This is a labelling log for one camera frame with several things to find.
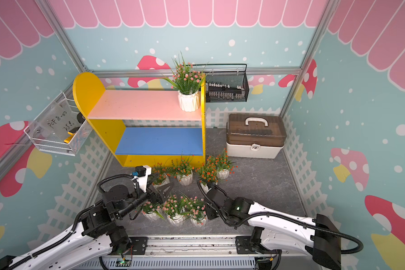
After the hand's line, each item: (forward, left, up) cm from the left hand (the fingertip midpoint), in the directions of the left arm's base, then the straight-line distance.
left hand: (166, 182), depth 68 cm
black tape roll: (+28, +44, +9) cm, 53 cm away
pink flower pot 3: (-7, +8, -14) cm, 18 cm away
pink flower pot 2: (-8, -2, -9) cm, 12 cm away
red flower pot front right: (+9, -16, -9) cm, 21 cm away
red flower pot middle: (+11, -4, -9) cm, 15 cm away
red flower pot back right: (+14, -25, -11) cm, 30 cm away
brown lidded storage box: (+29, -41, -3) cm, 50 cm away
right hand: (-5, -16, -15) cm, 23 cm away
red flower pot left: (+8, +5, -12) cm, 16 cm away
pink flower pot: (-8, -12, -9) cm, 16 cm away
